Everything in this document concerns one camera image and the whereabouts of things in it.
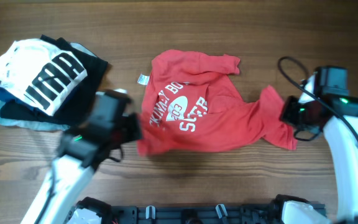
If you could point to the light blue folded garment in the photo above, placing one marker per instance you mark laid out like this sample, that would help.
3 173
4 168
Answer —
14 122

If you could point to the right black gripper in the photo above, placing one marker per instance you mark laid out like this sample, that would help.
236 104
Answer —
289 109

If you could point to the white folded shirt black letters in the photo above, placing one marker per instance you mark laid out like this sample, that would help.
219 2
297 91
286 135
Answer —
40 74

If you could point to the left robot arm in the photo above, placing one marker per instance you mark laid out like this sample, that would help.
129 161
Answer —
81 150

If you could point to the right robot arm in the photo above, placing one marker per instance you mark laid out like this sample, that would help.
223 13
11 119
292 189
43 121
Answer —
326 107

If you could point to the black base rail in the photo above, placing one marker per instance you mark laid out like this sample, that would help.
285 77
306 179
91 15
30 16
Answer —
90 210

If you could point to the red printed t-shirt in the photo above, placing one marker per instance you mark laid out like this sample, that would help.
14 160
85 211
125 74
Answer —
190 103

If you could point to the black folded garment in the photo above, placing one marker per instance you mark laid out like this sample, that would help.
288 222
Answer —
93 64

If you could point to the dark blue folded garment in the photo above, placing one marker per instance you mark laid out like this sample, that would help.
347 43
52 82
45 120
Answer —
5 96

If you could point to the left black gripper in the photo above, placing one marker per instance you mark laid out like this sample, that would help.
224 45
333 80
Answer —
132 126

